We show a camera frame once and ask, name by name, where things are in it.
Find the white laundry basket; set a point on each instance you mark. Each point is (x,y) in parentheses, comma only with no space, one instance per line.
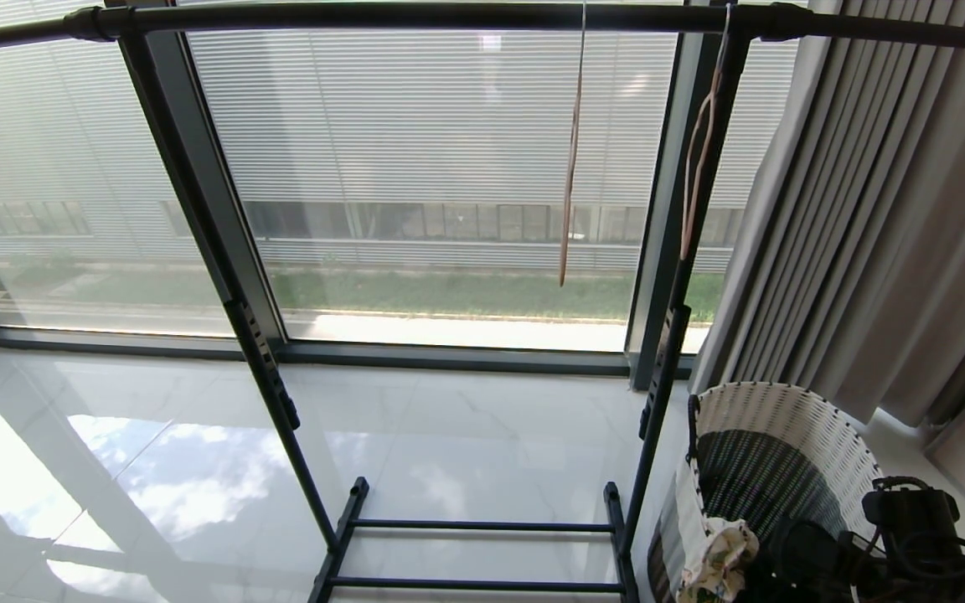
(792,419)

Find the window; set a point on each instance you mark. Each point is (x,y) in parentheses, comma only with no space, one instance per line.
(449,167)

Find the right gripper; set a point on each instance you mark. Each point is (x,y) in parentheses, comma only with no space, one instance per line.
(809,557)

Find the pink clothes hanger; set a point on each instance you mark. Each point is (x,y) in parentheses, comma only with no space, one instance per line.
(684,226)
(572,167)

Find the beige curtain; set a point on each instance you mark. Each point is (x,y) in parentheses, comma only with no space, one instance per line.
(868,209)

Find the cream printed garment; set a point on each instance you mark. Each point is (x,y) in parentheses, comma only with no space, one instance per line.
(717,553)

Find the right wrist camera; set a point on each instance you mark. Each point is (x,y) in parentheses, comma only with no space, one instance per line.
(910,515)

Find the black clothes rack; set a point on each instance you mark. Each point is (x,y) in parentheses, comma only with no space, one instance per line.
(449,17)

